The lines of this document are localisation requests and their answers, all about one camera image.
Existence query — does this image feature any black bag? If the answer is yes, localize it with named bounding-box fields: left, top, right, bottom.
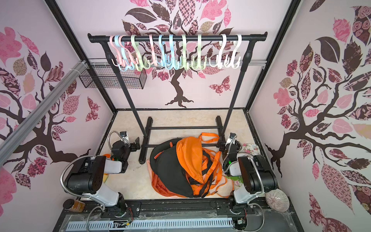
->
left=149, top=138, right=194, bottom=198

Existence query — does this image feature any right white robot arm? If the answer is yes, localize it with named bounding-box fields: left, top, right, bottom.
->
left=222, top=135, right=278, bottom=204

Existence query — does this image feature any white hook left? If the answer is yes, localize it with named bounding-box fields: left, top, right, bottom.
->
left=209, top=34, right=227, bottom=69

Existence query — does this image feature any white hook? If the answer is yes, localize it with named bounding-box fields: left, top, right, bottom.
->
left=209, top=34, right=227, bottom=69
left=224, top=34, right=242, bottom=69

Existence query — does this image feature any green hook right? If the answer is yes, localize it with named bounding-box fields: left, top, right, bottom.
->
left=191, top=34, right=207, bottom=70

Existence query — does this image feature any green hook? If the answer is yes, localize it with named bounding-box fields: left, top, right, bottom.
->
left=191, top=34, right=207, bottom=70
left=180, top=34, right=190, bottom=71
left=130, top=34, right=151, bottom=72

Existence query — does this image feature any green hook middle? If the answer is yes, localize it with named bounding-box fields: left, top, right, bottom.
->
left=180, top=34, right=190, bottom=71

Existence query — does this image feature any pink hook middle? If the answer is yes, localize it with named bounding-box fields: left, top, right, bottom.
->
left=149, top=35, right=158, bottom=67

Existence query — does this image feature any pink hook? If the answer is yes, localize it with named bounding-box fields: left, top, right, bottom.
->
left=149, top=35, right=158, bottom=67
left=109, top=35, right=126, bottom=68

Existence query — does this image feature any white hook right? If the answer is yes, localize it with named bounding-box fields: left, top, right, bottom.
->
left=224, top=34, right=242, bottom=69

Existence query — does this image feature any pink hook far left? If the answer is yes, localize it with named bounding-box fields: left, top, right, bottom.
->
left=109, top=35, right=126, bottom=68

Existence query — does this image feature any blue hook left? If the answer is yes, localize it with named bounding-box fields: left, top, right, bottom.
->
left=115, top=35, right=134, bottom=71

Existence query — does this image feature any green hook left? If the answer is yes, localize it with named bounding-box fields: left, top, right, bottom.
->
left=130, top=34, right=151, bottom=72

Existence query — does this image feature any black clothes rack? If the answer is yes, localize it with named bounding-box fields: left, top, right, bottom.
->
left=87, top=31, right=268, bottom=165

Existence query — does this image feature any orange plastic bowl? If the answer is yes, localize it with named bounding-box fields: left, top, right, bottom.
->
left=102, top=154, right=111, bottom=183

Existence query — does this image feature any orange bags pile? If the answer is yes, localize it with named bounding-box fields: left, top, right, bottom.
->
left=147, top=133, right=234, bottom=198

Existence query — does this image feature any brown jar black lid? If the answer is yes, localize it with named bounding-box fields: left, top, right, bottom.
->
left=63, top=199, right=86, bottom=213

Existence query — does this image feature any grey aluminium beam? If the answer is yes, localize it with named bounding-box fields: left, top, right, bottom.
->
left=1, top=61, right=88, bottom=166

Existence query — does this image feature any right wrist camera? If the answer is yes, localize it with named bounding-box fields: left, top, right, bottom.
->
left=226, top=132, right=237, bottom=144

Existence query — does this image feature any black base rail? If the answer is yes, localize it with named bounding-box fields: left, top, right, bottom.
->
left=100, top=199, right=256, bottom=218

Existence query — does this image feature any black wire basket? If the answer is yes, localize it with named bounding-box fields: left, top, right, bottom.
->
left=79, top=65, right=147, bottom=90

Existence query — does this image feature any white slotted cable duct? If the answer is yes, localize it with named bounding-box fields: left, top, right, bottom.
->
left=64, top=217, right=234, bottom=232

